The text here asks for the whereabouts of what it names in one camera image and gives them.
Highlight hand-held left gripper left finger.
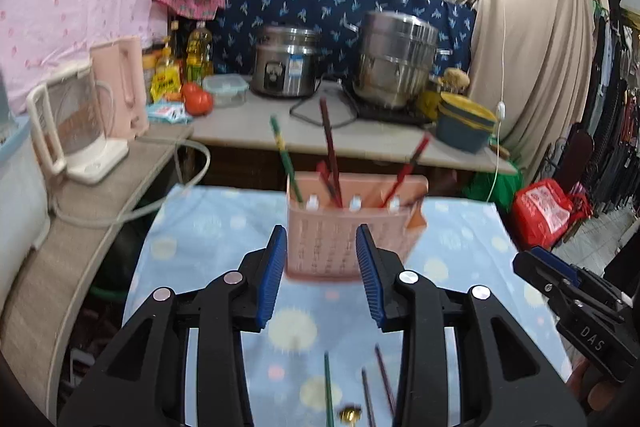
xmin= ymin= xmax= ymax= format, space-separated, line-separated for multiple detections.
xmin=59 ymin=224 xmax=289 ymax=427

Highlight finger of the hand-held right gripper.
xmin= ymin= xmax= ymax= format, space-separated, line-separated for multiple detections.
xmin=512 ymin=245 xmax=584 ymax=308

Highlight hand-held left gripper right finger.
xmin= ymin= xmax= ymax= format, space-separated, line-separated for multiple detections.
xmin=355 ymin=223 xmax=586 ymax=427

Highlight pink perforated utensil holder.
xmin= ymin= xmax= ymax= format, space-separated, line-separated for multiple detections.
xmin=285 ymin=173 xmax=430 ymax=284

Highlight green chopstick with gold band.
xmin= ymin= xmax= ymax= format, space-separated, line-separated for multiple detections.
xmin=324 ymin=351 xmax=336 ymax=427
xmin=269 ymin=116 xmax=304 ymax=208

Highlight red and black chopstick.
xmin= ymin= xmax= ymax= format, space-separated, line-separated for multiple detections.
xmin=381 ymin=133 xmax=432 ymax=208

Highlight dark brown chopstick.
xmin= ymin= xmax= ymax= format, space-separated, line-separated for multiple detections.
xmin=319 ymin=99 xmax=344 ymax=209

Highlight person's right hand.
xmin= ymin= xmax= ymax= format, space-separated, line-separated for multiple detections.
xmin=567 ymin=356 xmax=627 ymax=427

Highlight red plastic bag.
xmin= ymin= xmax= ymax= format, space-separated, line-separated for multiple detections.
xmin=509 ymin=179 xmax=592 ymax=251

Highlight light blue patterned tablecloth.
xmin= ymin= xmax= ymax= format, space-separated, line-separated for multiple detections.
xmin=122 ymin=184 xmax=574 ymax=427

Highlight dark maroon chopstick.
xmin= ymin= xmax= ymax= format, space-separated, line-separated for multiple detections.
xmin=374 ymin=345 xmax=397 ymax=414

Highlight green plastic bag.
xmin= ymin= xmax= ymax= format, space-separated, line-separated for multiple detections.
xmin=462 ymin=169 xmax=524 ymax=211

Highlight dark chopstick with gold tip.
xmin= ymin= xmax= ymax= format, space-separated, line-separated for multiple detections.
xmin=360 ymin=367 xmax=377 ymax=427

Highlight black metal chair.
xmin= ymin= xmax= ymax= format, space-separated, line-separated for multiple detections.
xmin=544 ymin=128 xmax=594 ymax=188

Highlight black induction cooktop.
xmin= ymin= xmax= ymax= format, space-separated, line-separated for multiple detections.
xmin=344 ymin=96 xmax=437 ymax=126

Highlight stack of blue bowls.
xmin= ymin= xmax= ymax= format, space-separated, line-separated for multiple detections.
xmin=435 ymin=91 xmax=499 ymax=154

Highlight clear plastic food container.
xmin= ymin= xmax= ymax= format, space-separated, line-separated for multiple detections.
xmin=202 ymin=74 xmax=250 ymax=109

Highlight red tomato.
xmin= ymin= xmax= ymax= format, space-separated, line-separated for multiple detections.
xmin=180 ymin=82 xmax=215 ymax=116

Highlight blue snack packet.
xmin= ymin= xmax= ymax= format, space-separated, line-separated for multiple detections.
xmin=146 ymin=100 xmax=194 ymax=126

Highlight wood grain side counter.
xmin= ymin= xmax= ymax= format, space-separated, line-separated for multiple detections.
xmin=0 ymin=124 xmax=196 ymax=358

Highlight hanging dark clothes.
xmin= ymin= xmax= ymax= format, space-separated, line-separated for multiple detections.
xmin=584 ymin=0 xmax=640 ymax=219

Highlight steel rice cooker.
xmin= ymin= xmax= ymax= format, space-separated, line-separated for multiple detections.
xmin=249 ymin=25 xmax=321 ymax=99

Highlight tan scrubbing sponge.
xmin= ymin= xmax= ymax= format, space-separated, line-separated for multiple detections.
xmin=442 ymin=67 xmax=472 ymax=91

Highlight yellow label sauce bottle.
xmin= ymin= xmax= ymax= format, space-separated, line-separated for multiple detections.
xmin=149 ymin=37 xmax=182 ymax=104

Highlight stainless steel steamer pot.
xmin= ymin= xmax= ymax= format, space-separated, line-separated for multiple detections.
xmin=352 ymin=10 xmax=454 ymax=110

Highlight beige curtain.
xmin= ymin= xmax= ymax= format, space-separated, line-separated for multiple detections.
xmin=439 ymin=0 xmax=617 ymax=180

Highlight cooking oil bottle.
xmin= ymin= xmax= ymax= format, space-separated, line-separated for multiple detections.
xmin=185 ymin=21 xmax=215 ymax=84

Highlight pink thermos jug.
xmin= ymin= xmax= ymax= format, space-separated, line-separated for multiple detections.
xmin=89 ymin=35 xmax=150 ymax=140

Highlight white glass electric kettle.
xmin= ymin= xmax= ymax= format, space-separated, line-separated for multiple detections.
xmin=25 ymin=60 xmax=131 ymax=186

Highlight white and blue dish rack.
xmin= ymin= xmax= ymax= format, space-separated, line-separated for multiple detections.
xmin=0 ymin=71 xmax=52 ymax=308

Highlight dark blue floral cloth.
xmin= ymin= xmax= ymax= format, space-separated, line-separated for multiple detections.
xmin=214 ymin=0 xmax=477 ymax=84

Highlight white kettle power cord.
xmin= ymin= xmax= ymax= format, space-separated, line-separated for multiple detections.
xmin=49 ymin=138 xmax=211 ymax=229

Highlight white cable with switch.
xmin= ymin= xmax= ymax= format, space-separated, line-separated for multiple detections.
xmin=487 ymin=0 xmax=509 ymax=214

